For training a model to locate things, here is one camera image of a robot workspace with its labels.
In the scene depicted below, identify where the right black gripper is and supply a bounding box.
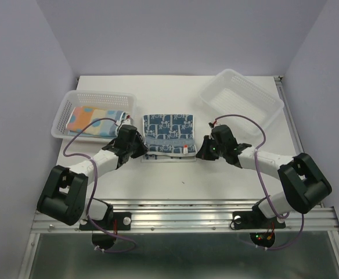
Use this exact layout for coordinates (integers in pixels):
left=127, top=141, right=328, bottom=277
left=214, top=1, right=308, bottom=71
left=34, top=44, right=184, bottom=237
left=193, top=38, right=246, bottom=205
left=194, top=135, right=225, bottom=160

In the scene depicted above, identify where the white and blue printed towel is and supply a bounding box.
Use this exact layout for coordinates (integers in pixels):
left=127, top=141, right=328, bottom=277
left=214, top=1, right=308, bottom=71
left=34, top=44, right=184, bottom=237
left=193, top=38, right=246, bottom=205
left=141, top=114, right=197, bottom=163

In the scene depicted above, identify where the light blue patterned towel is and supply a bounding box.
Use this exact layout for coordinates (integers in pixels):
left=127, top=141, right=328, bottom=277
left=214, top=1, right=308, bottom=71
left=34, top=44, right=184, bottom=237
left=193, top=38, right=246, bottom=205
left=65, top=106, right=130, bottom=138

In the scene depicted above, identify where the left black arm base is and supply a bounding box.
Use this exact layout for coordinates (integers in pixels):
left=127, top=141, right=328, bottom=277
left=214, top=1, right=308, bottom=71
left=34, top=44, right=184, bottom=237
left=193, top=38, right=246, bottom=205
left=78, top=212, right=137, bottom=253

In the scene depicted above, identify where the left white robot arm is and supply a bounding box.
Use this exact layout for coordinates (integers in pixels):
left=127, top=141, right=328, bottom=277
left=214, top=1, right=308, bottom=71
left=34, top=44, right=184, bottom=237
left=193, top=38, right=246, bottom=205
left=37, top=124, right=147, bottom=226

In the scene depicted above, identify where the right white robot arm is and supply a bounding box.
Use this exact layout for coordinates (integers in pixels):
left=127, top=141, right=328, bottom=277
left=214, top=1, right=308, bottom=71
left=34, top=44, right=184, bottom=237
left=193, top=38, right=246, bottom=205
left=196, top=125, right=332, bottom=229

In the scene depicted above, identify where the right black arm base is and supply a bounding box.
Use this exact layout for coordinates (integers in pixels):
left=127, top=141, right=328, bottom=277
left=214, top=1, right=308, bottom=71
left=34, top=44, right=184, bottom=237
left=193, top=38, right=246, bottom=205
left=229, top=211, right=286, bottom=249

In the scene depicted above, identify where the left white plastic basket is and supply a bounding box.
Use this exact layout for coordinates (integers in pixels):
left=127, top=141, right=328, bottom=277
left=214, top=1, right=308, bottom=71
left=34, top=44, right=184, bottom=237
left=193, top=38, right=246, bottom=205
left=51, top=90, right=136, bottom=143

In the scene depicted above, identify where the white plastic basket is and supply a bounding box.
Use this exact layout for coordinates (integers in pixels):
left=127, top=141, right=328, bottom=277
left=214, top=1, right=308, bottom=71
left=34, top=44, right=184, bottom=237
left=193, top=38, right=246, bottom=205
left=199, top=69, right=284, bottom=131
left=51, top=90, right=136, bottom=143

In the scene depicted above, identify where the right white plastic basket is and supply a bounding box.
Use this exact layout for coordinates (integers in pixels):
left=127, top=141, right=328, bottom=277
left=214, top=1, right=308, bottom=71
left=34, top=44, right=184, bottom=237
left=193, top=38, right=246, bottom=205
left=199, top=69, right=284, bottom=131

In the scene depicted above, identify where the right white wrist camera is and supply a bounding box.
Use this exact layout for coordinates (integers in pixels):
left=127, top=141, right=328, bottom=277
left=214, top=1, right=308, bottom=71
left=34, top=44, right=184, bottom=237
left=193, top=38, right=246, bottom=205
left=208, top=119, right=221, bottom=129

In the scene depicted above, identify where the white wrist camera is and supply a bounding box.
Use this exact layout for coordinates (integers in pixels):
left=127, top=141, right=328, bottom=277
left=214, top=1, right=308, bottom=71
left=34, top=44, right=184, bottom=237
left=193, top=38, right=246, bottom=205
left=208, top=119, right=221, bottom=129
left=116, top=115, right=134, bottom=127

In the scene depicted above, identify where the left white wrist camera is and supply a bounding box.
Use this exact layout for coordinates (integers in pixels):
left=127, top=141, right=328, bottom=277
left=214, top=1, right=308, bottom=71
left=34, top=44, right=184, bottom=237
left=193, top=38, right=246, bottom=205
left=116, top=115, right=134, bottom=127

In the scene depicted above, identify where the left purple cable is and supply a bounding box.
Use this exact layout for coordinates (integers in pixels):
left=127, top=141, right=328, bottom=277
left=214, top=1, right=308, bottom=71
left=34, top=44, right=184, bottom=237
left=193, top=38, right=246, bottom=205
left=62, top=117, right=137, bottom=254

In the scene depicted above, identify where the purple cable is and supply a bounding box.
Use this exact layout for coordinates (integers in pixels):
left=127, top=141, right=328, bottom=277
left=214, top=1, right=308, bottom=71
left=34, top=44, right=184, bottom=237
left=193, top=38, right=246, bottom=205
left=211, top=114, right=305, bottom=251
left=62, top=117, right=137, bottom=254

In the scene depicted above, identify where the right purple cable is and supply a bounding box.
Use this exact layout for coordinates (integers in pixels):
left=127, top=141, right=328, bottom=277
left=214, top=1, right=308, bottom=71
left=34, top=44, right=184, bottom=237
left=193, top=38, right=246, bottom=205
left=211, top=114, right=305, bottom=251

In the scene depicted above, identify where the aluminium rail frame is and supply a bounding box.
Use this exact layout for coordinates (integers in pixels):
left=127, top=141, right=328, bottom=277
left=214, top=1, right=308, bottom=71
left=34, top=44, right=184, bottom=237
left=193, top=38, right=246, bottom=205
left=18, top=75, right=339, bottom=279

